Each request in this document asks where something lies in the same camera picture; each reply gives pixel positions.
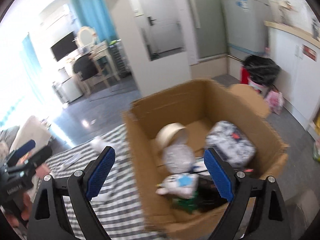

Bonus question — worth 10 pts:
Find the grey checked tablecloth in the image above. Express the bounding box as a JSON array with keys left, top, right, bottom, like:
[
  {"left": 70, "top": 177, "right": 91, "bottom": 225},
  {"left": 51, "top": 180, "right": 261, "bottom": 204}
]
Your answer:
[{"left": 25, "top": 124, "right": 160, "bottom": 240}]

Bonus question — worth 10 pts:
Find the grey drawer cabinet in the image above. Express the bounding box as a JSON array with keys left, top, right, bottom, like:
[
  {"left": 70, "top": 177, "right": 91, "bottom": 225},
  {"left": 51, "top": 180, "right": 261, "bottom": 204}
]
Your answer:
[{"left": 107, "top": 40, "right": 131, "bottom": 78}]

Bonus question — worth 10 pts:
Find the pink bag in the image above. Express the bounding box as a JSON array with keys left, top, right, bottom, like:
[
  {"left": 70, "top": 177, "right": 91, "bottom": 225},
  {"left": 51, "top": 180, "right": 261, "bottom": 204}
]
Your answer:
[{"left": 264, "top": 91, "right": 285, "bottom": 115}]

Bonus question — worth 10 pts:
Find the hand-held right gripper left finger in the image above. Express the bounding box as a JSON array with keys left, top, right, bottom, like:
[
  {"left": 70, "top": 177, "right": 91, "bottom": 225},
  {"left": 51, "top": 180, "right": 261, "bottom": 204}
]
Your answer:
[{"left": 26, "top": 145, "right": 116, "bottom": 240}]

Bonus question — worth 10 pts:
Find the translucent plastic sheet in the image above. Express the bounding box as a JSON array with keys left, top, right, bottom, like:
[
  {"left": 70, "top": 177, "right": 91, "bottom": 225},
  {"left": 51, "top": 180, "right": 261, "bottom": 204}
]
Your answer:
[{"left": 61, "top": 154, "right": 81, "bottom": 170}]

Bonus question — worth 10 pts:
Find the white mini fridge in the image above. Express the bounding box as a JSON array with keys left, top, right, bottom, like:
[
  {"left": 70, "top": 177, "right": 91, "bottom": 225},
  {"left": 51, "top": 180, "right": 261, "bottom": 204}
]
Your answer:
[{"left": 58, "top": 67, "right": 84, "bottom": 103}]

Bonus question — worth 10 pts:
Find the clear plastic water bottle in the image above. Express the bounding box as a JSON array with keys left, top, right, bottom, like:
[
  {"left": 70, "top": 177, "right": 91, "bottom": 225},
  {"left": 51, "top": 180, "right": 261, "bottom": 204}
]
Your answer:
[{"left": 162, "top": 144, "right": 197, "bottom": 175}]

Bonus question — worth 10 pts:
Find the white door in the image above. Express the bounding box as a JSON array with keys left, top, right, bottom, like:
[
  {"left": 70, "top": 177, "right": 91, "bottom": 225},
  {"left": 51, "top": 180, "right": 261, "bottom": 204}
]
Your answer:
[{"left": 135, "top": 0, "right": 185, "bottom": 61}]

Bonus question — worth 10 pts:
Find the small white and blue packet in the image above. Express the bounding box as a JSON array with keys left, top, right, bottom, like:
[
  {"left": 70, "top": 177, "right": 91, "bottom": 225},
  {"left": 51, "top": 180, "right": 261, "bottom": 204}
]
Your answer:
[{"left": 156, "top": 172, "right": 200, "bottom": 201}]

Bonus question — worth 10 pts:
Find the wooden chair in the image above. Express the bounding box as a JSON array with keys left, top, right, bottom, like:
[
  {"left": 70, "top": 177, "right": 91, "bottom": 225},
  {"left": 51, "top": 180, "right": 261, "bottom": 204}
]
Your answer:
[{"left": 72, "top": 54, "right": 110, "bottom": 96}]

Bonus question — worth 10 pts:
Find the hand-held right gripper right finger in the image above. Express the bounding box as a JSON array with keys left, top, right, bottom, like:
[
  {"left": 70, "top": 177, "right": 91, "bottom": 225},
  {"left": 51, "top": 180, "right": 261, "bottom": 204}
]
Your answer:
[{"left": 204, "top": 148, "right": 292, "bottom": 240}]

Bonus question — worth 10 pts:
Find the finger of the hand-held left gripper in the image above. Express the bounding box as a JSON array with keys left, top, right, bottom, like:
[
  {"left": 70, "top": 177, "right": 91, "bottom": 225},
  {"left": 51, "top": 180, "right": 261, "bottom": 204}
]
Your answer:
[
  {"left": 9, "top": 140, "right": 36, "bottom": 159},
  {"left": 24, "top": 146, "right": 53, "bottom": 168}
]

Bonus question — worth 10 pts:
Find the brown cardboard box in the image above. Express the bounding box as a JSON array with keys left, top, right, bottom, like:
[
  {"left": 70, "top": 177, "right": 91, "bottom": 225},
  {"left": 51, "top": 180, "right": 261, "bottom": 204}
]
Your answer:
[{"left": 122, "top": 79, "right": 288, "bottom": 233}]

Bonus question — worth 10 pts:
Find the black television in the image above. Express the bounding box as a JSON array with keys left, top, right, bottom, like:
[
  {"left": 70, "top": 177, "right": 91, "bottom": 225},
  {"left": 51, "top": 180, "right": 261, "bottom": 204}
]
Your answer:
[{"left": 50, "top": 31, "right": 78, "bottom": 62}]

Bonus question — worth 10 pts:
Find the white vanity desk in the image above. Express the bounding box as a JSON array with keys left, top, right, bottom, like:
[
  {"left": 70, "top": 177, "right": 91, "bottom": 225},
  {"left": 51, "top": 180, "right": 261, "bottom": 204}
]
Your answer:
[{"left": 75, "top": 26, "right": 121, "bottom": 88}]

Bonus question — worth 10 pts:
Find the red bin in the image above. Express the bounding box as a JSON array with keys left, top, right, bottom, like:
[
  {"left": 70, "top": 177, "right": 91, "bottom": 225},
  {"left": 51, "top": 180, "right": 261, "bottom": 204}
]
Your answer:
[{"left": 240, "top": 66, "right": 253, "bottom": 84}]

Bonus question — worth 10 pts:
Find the green wipes packet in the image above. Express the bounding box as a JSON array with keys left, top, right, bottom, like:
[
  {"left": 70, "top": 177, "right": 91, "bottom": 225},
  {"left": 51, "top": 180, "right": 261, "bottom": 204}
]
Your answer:
[{"left": 174, "top": 195, "right": 200, "bottom": 213}]

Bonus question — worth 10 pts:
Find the white counter cabinet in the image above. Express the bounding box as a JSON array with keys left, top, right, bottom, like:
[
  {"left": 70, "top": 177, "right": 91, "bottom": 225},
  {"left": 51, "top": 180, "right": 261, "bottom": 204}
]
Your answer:
[{"left": 264, "top": 21, "right": 320, "bottom": 132}]

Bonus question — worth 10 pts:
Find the pale green refrigerator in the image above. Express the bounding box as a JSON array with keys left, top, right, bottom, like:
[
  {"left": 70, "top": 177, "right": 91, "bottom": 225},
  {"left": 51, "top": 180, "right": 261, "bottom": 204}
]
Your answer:
[{"left": 221, "top": 0, "right": 273, "bottom": 56}]

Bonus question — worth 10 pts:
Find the teal curtain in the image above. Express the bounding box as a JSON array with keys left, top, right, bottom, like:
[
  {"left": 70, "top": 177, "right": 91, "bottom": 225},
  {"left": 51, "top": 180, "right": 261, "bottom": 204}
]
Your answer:
[{"left": 69, "top": 0, "right": 118, "bottom": 46}]

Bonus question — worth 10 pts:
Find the black garbage bag roll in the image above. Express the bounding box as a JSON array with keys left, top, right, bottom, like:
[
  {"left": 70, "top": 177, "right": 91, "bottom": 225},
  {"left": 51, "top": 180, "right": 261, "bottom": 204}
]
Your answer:
[{"left": 197, "top": 175, "right": 225, "bottom": 210}]

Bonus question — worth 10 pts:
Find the beige tape roll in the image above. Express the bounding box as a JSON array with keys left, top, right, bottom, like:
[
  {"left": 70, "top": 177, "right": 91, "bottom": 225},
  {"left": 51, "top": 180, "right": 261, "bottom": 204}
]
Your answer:
[{"left": 155, "top": 122, "right": 188, "bottom": 153}]

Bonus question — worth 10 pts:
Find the person's left hand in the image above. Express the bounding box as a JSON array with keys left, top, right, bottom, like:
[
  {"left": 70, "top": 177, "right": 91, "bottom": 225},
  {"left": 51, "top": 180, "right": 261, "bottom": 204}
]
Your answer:
[{"left": 5, "top": 194, "right": 32, "bottom": 228}]

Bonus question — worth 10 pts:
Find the navy and white tissue pack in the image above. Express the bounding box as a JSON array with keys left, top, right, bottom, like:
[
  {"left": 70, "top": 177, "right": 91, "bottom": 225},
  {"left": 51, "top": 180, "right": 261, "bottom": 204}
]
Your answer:
[{"left": 205, "top": 121, "right": 256, "bottom": 167}]

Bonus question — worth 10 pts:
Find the grey blanket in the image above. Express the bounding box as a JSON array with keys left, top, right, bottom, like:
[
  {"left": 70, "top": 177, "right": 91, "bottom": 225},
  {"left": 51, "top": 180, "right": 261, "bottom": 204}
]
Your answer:
[{"left": 0, "top": 126, "right": 20, "bottom": 157}]

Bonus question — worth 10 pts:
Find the white plastic bottle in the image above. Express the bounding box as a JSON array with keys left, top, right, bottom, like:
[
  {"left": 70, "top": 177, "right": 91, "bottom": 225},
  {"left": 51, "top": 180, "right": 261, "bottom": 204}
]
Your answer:
[{"left": 90, "top": 136, "right": 110, "bottom": 153}]

